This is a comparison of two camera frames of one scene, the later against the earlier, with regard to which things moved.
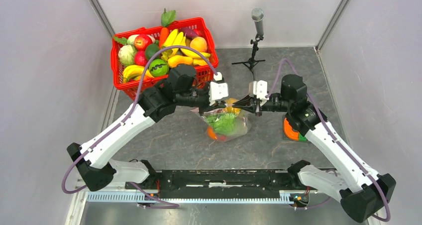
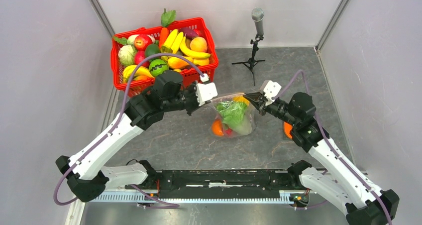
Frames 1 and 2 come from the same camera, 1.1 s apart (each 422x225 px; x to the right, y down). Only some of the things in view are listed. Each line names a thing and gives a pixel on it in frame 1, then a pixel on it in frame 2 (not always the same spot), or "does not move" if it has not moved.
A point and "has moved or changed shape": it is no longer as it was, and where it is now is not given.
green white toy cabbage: [127, 54] does not move
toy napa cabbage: [223, 123] → [235, 115]
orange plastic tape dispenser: [291, 134] does not move
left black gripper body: [203, 109] → [189, 98]
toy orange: [211, 133] → [217, 127]
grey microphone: [257, 15] does not move
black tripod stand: [251, 63] does not move
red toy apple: [141, 41] does not move
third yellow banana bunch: [135, 72] does not move
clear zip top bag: [223, 124] has moved or changed shape
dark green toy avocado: [150, 49] does not move
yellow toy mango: [173, 61] does not move
